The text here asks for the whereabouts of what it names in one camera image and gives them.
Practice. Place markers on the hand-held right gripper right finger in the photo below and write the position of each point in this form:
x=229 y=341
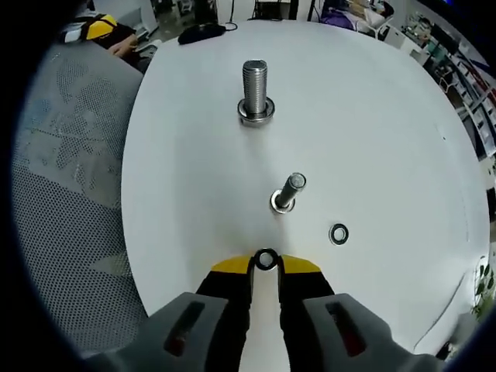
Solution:
x=321 y=325

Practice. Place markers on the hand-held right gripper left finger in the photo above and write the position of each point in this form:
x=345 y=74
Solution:
x=209 y=325

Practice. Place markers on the small threaded steel stud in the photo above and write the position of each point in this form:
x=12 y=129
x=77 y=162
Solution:
x=291 y=189

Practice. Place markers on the large threaded steel stud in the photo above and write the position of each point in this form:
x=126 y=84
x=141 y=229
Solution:
x=255 y=85

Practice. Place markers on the large steel washer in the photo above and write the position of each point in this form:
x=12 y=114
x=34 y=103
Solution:
x=272 y=108

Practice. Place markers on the black computer mouse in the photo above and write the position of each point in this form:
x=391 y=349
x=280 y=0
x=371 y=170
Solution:
x=201 y=33

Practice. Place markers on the grey mesh office chair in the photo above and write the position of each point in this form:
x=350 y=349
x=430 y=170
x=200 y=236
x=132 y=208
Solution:
x=69 y=193

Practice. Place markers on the green potted plant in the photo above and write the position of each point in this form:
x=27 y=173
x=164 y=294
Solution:
x=484 y=286

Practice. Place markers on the white office chair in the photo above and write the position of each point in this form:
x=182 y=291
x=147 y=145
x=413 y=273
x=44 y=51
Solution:
x=381 y=27

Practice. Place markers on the white storage shelving unit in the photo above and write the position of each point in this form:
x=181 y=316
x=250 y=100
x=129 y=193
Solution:
x=469 y=85

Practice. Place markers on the white low cabinet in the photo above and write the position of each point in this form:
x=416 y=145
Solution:
x=399 y=40

